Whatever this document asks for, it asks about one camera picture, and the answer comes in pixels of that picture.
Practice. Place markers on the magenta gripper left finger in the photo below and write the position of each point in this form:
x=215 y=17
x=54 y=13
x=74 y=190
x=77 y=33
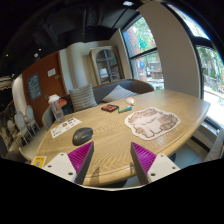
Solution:
x=72 y=166

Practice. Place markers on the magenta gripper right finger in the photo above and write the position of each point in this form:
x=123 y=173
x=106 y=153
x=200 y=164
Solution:
x=149 y=166

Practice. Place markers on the dark grey computer mouse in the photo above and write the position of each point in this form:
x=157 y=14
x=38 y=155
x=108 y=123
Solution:
x=82 y=135

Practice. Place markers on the cat shaped mouse pad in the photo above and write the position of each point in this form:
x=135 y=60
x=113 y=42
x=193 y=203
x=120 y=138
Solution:
x=151 y=123

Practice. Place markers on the white printed paper sheet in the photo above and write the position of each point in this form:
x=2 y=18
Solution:
x=65 y=126

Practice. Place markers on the yellow sticker label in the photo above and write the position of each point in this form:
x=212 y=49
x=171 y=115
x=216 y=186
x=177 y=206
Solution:
x=39 y=161

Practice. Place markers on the green blue small pack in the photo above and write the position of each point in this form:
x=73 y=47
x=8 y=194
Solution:
x=125 y=109

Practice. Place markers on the black and red card box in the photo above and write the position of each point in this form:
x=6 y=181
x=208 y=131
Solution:
x=109 y=108

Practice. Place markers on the small pink white object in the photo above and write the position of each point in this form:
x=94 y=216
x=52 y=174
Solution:
x=130 y=100

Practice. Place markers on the orange round side table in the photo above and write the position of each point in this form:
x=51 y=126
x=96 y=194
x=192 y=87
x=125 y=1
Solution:
x=63 y=102

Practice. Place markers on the striped grey left cushion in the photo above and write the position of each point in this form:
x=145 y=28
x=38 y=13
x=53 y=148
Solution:
x=82 y=98

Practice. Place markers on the clear plastic water bottle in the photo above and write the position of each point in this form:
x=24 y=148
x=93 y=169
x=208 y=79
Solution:
x=56 y=107

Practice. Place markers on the white chair near door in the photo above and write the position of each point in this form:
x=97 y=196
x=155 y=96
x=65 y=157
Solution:
x=30 y=119

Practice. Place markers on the striped light right cushion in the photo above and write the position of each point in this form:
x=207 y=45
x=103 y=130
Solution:
x=118 y=93

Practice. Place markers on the blue poster on door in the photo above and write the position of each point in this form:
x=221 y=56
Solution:
x=34 y=87

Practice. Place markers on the brown wooden door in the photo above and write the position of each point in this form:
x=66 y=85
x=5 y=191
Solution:
x=49 y=73

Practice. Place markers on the white glass door cabinet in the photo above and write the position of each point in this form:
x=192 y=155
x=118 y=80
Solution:
x=106 y=63

